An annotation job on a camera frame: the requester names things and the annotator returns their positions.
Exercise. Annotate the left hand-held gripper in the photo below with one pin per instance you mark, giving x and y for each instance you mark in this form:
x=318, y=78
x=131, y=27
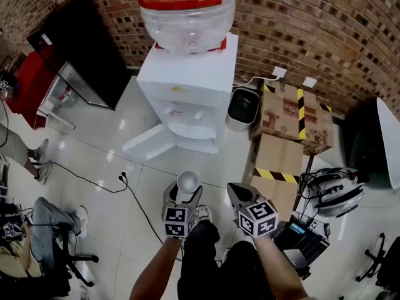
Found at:
x=178, y=222

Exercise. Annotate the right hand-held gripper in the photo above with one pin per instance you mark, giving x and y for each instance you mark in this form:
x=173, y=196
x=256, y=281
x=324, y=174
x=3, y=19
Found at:
x=259, y=220

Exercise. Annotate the silver-grey cup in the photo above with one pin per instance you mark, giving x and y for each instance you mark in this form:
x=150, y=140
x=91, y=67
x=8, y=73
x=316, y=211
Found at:
x=188, y=181

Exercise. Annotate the white water dispenser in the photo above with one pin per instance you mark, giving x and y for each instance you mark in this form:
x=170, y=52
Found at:
x=187, y=77

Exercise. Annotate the person's right forearm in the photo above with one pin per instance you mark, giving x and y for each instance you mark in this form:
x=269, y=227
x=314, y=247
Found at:
x=278, y=267

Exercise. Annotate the person's left forearm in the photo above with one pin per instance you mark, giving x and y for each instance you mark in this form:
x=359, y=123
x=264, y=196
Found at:
x=156, y=270

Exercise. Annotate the person's white shoe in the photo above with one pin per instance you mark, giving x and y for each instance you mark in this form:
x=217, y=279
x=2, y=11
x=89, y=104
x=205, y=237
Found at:
x=204, y=212

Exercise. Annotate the plain cardboard box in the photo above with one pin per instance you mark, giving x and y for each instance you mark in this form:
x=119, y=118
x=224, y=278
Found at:
x=275, y=155

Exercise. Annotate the white power strip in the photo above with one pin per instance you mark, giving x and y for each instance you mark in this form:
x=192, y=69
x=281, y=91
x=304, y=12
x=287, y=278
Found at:
x=129, y=167

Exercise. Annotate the white drip tray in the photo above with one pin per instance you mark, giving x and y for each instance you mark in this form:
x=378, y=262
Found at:
x=192, y=131

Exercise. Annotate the person's black trousers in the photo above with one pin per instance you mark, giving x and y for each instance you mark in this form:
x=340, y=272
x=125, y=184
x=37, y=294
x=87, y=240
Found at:
x=200, y=261

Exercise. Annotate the black device blue screen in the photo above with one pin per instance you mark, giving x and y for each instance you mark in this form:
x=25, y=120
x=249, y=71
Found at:
x=300, y=239

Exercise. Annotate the blue-capped dispenser tap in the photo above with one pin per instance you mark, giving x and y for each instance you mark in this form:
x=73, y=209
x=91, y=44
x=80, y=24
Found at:
x=198, y=115

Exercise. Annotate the red-capped dispenser tap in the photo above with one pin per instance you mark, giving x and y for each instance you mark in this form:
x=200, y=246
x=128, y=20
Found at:
x=173, y=111

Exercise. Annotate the white trash bin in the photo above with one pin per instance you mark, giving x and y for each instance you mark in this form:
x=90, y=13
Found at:
x=243, y=109

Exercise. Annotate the printed cardboard box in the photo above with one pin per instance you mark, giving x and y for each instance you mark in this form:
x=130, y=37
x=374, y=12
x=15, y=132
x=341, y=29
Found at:
x=281, y=114

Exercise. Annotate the white helmet device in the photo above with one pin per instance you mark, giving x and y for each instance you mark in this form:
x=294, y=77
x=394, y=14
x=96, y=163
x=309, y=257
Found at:
x=340, y=198

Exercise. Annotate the black office chair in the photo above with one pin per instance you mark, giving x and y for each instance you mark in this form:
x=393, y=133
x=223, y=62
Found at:
x=389, y=261
x=65, y=252

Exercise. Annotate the clear barrel with red label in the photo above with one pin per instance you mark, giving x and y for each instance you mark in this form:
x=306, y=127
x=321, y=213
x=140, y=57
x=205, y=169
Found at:
x=67, y=96

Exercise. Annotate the white shell armchair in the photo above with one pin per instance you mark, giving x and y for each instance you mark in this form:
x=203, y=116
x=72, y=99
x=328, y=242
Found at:
x=389, y=136

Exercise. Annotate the large clear water bottle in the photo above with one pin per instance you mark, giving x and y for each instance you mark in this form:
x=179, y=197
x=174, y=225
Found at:
x=187, y=20

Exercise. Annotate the table with red cloth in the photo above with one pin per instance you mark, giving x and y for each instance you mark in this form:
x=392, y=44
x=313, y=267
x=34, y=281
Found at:
x=31, y=83

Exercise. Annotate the black glass-door fridge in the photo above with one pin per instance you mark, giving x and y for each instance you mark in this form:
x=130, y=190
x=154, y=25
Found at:
x=81, y=36

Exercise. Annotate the white wall socket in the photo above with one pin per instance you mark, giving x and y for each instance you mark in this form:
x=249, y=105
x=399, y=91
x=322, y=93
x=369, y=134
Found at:
x=279, y=73
x=310, y=82

